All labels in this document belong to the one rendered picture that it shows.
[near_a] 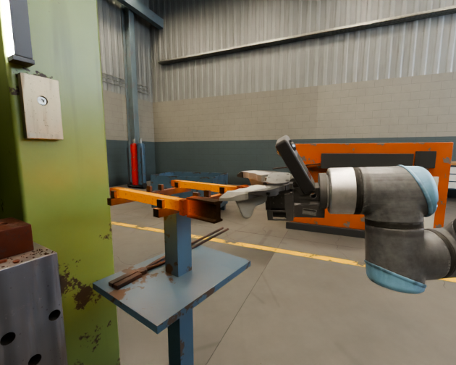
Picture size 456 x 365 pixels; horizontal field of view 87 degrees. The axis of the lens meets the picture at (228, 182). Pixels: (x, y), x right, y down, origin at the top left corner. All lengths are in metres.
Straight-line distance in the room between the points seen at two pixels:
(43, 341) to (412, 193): 0.83
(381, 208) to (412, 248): 0.08
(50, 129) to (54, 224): 0.28
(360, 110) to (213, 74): 4.72
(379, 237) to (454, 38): 8.02
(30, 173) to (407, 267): 0.91
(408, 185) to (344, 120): 7.22
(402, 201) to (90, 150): 0.87
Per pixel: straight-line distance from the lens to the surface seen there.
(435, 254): 0.55
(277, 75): 8.17
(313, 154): 3.61
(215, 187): 0.79
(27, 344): 0.78
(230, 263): 0.88
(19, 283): 0.71
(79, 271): 1.00
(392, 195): 0.49
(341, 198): 0.48
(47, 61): 0.94
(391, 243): 0.51
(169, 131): 9.67
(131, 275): 0.83
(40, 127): 0.87
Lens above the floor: 1.15
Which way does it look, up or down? 7 degrees down
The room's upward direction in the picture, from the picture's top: straight up
